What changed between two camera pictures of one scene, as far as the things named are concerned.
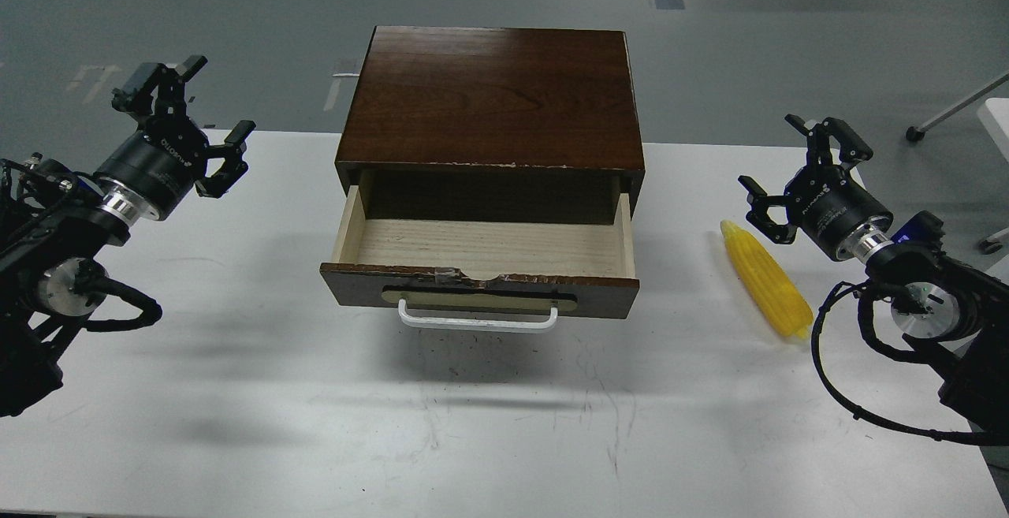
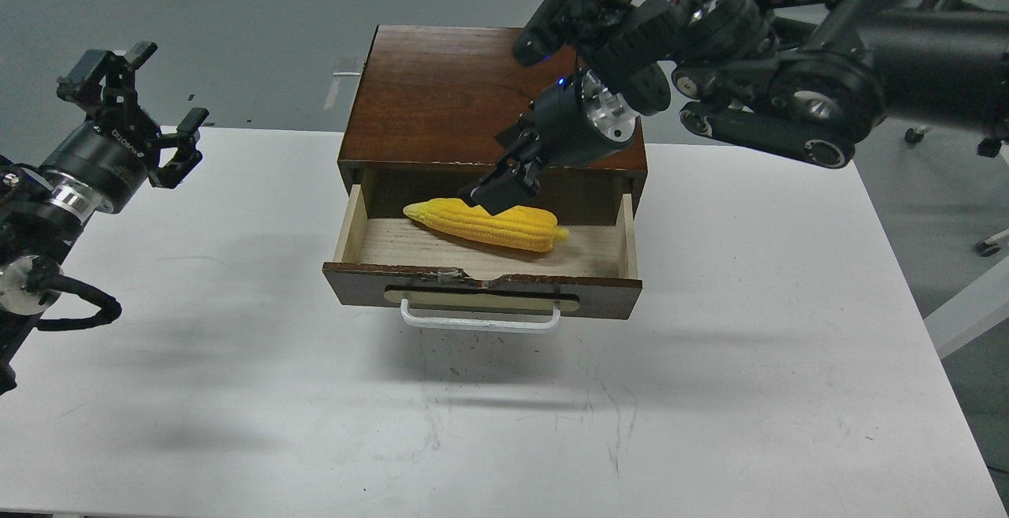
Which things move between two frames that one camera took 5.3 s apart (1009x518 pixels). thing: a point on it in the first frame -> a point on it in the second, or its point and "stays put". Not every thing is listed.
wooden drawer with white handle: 516,275 stays put
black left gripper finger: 231,149 -> 186,158
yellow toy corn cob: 784,307 -> 525,227
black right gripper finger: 760,218 -> 518,137
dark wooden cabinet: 493,125 stays put
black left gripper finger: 167,83 -> 104,83
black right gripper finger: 852,149 -> 515,178
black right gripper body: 825,202 -> 580,120
